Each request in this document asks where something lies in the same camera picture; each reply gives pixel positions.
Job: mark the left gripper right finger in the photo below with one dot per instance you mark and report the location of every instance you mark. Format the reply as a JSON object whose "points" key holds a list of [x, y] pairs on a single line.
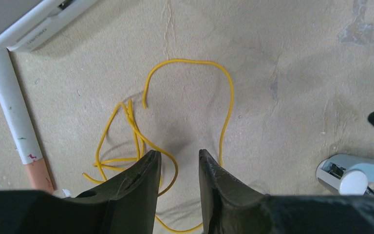
{"points": [[231, 207]]}

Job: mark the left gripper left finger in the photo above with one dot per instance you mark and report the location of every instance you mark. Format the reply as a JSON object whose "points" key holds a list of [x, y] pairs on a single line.
{"points": [[124, 204]]}

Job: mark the white marker orange cap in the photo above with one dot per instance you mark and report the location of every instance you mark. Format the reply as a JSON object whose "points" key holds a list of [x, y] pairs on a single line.
{"points": [[21, 128]]}

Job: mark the white grey stapler case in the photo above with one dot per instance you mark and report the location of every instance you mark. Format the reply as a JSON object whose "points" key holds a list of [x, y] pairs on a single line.
{"points": [[27, 24]]}

